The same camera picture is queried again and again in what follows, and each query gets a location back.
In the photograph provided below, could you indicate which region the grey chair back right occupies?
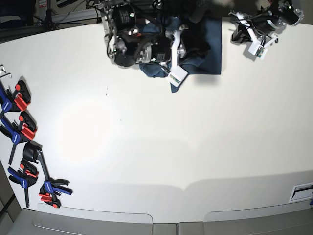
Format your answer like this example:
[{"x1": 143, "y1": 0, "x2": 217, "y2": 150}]
[{"x1": 178, "y1": 201, "x2": 313, "y2": 235}]

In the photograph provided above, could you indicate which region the grey chair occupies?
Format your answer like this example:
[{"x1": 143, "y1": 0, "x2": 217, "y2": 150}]
[
  {"x1": 178, "y1": 201, "x2": 313, "y2": 235},
  {"x1": 8, "y1": 209, "x2": 178, "y2": 235}
]

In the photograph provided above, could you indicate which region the dark blue T-shirt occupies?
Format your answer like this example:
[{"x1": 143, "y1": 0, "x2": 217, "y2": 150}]
[{"x1": 139, "y1": 16, "x2": 223, "y2": 94}]

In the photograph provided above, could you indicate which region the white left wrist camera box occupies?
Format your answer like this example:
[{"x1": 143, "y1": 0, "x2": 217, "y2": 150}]
[{"x1": 248, "y1": 42, "x2": 268, "y2": 60}]

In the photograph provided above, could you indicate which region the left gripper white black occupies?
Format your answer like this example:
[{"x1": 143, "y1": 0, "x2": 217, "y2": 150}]
[{"x1": 228, "y1": 10, "x2": 279, "y2": 46}]

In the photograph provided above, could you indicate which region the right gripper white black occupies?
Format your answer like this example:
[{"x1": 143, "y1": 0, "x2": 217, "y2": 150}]
[{"x1": 159, "y1": 24, "x2": 211, "y2": 71}]

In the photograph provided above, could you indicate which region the silver metal hook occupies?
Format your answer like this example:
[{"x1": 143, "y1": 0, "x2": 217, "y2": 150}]
[{"x1": 0, "y1": 64, "x2": 12, "y2": 78}]

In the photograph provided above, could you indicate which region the blue red bar clamp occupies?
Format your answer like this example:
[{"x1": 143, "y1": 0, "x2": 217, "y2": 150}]
[
  {"x1": 0, "y1": 111, "x2": 37, "y2": 165},
  {"x1": 0, "y1": 80, "x2": 31, "y2": 118},
  {"x1": 8, "y1": 159, "x2": 39, "y2": 208}
]

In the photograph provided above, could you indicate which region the aluminium frame rail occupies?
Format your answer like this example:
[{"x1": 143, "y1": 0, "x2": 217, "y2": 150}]
[{"x1": 51, "y1": 9, "x2": 101, "y2": 23}]

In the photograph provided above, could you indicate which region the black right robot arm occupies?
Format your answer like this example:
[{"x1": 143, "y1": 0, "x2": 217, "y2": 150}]
[{"x1": 97, "y1": 0, "x2": 210, "y2": 69}]

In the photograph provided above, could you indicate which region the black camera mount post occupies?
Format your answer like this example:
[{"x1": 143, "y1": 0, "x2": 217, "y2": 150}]
[{"x1": 188, "y1": 0, "x2": 209, "y2": 24}]

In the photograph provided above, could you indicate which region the grey chair back left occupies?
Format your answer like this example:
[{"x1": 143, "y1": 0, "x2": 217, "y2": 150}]
[{"x1": 8, "y1": 209, "x2": 178, "y2": 235}]

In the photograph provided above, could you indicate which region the blue black bar clamp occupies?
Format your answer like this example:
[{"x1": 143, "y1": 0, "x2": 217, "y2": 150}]
[{"x1": 23, "y1": 142, "x2": 73, "y2": 208}]

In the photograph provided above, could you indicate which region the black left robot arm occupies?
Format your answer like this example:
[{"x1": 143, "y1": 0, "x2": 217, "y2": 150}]
[{"x1": 230, "y1": 0, "x2": 304, "y2": 46}]

